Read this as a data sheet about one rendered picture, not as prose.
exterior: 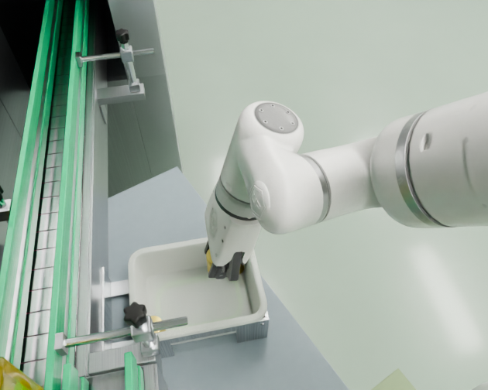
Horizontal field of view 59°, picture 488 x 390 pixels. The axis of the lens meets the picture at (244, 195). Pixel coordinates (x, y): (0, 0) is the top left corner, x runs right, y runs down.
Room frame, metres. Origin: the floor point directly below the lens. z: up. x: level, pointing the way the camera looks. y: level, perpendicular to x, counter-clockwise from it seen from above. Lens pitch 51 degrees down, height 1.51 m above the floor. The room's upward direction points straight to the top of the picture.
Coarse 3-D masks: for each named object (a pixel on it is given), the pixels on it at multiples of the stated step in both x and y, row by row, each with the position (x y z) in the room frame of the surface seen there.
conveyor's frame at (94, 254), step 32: (96, 0) 1.24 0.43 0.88; (96, 32) 1.07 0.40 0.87; (96, 64) 0.93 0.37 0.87; (96, 96) 0.82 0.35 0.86; (96, 128) 0.71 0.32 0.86; (96, 160) 0.62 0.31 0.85; (96, 192) 0.54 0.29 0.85; (96, 224) 0.46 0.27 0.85; (96, 256) 0.40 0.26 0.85; (96, 288) 0.34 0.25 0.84; (96, 320) 0.28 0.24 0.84; (160, 384) 0.18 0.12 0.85
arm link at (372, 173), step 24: (408, 120) 0.23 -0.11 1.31; (360, 144) 0.33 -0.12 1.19; (384, 144) 0.22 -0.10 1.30; (336, 168) 0.29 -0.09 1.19; (360, 168) 0.30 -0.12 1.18; (384, 168) 0.20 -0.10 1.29; (336, 192) 0.27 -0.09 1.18; (360, 192) 0.28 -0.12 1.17; (384, 192) 0.19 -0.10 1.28; (408, 192) 0.18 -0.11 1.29; (336, 216) 0.27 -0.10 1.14; (408, 216) 0.18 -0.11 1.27
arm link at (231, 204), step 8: (216, 192) 0.34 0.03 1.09; (224, 192) 0.33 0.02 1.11; (224, 200) 0.33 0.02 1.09; (232, 200) 0.32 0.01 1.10; (240, 200) 0.32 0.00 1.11; (232, 208) 0.32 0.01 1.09; (240, 208) 0.31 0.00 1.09; (248, 208) 0.31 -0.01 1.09; (240, 216) 0.31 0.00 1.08; (248, 216) 0.31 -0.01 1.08
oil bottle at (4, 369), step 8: (0, 360) 0.14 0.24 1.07; (0, 368) 0.13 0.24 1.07; (8, 368) 0.14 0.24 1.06; (16, 368) 0.14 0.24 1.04; (0, 376) 0.13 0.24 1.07; (8, 376) 0.13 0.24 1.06; (16, 376) 0.14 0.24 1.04; (24, 376) 0.14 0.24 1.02; (0, 384) 0.12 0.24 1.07; (8, 384) 0.12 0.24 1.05; (16, 384) 0.13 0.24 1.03; (24, 384) 0.13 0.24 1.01; (32, 384) 0.14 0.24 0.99
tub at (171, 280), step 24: (192, 240) 0.43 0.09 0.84; (144, 264) 0.40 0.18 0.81; (168, 264) 0.41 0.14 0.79; (192, 264) 0.42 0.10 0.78; (144, 288) 0.37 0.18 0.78; (168, 288) 0.37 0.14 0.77; (192, 288) 0.37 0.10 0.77; (216, 288) 0.37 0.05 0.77; (240, 288) 0.37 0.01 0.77; (168, 312) 0.32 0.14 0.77; (192, 312) 0.32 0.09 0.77; (216, 312) 0.32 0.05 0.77; (240, 312) 0.32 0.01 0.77; (264, 312) 0.29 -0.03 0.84; (168, 336) 0.25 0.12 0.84
